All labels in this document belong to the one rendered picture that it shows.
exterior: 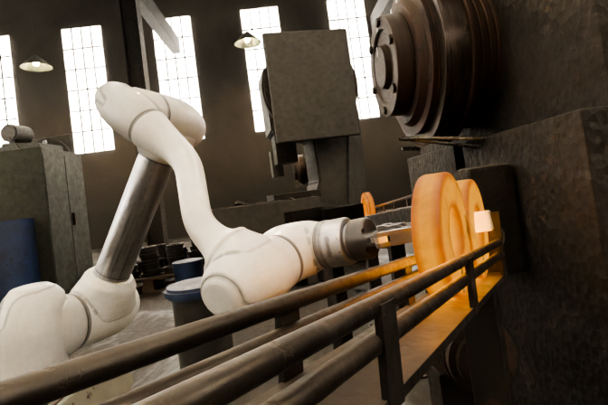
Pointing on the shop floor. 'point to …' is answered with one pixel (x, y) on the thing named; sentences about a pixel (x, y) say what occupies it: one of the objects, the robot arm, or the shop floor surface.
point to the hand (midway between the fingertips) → (467, 223)
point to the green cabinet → (49, 209)
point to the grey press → (313, 112)
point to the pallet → (160, 264)
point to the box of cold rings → (263, 216)
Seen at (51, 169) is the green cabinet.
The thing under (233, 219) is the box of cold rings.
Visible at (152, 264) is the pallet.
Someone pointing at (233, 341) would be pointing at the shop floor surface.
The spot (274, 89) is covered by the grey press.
